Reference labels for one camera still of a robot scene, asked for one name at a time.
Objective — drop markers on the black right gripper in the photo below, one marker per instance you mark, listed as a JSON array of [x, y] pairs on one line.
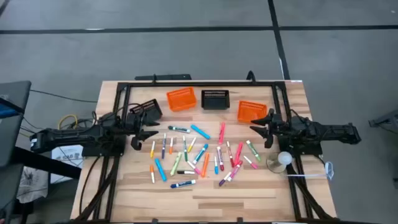
[[275, 126]]

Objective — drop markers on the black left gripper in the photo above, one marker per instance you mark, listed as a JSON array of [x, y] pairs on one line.
[[133, 124]]

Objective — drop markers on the light green Expo whiteboard marker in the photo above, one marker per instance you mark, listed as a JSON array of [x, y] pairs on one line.
[[253, 150]]

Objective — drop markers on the dark green Expo whiteboard marker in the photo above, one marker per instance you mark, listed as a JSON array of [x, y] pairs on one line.
[[178, 129]]

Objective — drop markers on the blue Sharpie highlighter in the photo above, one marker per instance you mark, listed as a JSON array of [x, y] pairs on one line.
[[200, 132], [160, 169]]

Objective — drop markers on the orange cap thin white marker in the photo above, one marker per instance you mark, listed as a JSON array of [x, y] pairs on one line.
[[171, 145], [152, 173]]

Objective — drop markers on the yellow cap thin white marker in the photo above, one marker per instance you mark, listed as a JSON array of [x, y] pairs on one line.
[[191, 144]]

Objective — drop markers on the pink Expo whiteboard marker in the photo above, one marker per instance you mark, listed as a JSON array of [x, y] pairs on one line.
[[235, 170]]

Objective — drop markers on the teal Expo whiteboard marker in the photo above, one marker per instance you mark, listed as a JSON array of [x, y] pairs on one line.
[[200, 154]]

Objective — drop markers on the blue Expo whiteboard marker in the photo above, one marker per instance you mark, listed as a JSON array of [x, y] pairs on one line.
[[183, 183]]

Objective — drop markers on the orange Sharpie highlighter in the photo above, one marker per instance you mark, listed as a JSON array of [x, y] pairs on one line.
[[205, 165]]

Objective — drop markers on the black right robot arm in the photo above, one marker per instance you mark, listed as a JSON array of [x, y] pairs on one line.
[[326, 132]]

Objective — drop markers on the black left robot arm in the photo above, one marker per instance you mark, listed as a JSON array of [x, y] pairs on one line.
[[68, 137]]

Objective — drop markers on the orange plastic lattice basket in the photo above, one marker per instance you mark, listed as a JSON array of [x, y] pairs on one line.
[[250, 110], [182, 99]]

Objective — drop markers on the amber cap thin white marker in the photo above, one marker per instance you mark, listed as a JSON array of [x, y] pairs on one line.
[[152, 149]]

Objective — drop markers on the navy cap thin white marker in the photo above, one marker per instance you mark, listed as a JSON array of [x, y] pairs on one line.
[[163, 146]]

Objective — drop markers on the black plastic lattice basket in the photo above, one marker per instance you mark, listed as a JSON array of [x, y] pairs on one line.
[[146, 105], [215, 101]]

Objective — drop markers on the pink cap thin white marker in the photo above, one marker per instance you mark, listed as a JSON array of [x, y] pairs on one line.
[[194, 167], [250, 162]]

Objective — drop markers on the white globe lamp brass base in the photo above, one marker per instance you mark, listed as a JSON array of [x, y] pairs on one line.
[[284, 158]]

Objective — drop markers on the green cap thin white marker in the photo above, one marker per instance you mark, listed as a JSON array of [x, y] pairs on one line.
[[185, 148]]

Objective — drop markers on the black clamp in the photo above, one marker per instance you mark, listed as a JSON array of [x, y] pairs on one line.
[[251, 76]]

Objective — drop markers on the black flat bar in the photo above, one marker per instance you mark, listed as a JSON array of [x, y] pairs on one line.
[[168, 76]]

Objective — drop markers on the black cap thin white marker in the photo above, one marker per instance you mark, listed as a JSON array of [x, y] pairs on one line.
[[186, 172]]

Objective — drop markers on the blue cap thin white marker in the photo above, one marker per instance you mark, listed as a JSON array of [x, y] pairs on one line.
[[216, 165]]

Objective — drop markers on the purple cap thin white marker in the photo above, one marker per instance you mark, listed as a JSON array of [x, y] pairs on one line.
[[224, 179]]

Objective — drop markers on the black diagonal stand leg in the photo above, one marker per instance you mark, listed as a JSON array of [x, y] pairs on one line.
[[46, 163]]

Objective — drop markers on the grey stand leg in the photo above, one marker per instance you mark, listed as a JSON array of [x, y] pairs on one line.
[[385, 119]]

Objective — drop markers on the white printed bag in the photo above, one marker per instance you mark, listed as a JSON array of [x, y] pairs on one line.
[[32, 186]]

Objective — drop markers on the dark grey side desk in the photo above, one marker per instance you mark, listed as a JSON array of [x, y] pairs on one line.
[[15, 93]]

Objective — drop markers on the laptop with blue screen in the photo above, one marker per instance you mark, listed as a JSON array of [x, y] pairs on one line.
[[7, 109]]

